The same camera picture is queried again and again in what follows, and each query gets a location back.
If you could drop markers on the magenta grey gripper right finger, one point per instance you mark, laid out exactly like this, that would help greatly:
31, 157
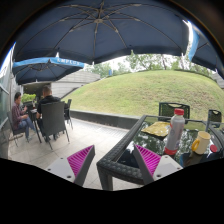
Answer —
153, 166

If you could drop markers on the dark chair at right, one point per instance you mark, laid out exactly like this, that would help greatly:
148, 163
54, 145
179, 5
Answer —
214, 117

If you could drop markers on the grey chair at left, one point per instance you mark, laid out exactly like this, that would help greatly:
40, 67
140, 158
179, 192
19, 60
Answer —
17, 131

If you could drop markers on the white bottle with red cap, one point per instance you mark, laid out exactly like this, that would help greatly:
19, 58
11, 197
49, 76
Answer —
175, 132

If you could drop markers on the man in black shirt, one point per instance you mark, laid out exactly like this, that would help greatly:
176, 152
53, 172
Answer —
47, 99

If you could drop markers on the dark wicker chair near man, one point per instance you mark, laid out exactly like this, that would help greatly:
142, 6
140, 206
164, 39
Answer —
53, 118

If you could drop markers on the large navy patio umbrella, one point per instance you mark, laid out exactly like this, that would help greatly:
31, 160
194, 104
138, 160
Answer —
94, 31

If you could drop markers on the dark far table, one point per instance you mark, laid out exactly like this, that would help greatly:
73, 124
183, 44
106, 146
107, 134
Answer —
33, 115

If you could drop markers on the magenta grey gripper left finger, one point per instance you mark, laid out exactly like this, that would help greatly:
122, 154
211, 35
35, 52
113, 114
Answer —
73, 168

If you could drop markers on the small red lid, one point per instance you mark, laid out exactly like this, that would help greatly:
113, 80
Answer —
213, 148

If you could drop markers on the dark chair in background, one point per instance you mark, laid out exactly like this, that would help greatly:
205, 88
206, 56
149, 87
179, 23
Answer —
67, 112

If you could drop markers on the dark wicker chair behind table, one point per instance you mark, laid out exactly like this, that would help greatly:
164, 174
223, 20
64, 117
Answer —
167, 109

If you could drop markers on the dark wicker glass-top table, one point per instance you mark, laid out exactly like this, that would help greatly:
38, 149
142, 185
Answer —
120, 162

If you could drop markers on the navy umbrella at right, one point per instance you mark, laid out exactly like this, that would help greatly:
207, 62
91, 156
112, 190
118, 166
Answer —
203, 53

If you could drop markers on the person in plaid shirt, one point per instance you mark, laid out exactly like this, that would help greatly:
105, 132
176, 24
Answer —
20, 117

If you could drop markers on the blue patio umbrella far left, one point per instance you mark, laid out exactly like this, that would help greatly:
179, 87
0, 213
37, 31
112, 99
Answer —
44, 69

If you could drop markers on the cream mug with yellow handle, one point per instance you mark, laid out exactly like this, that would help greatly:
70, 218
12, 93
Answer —
200, 144

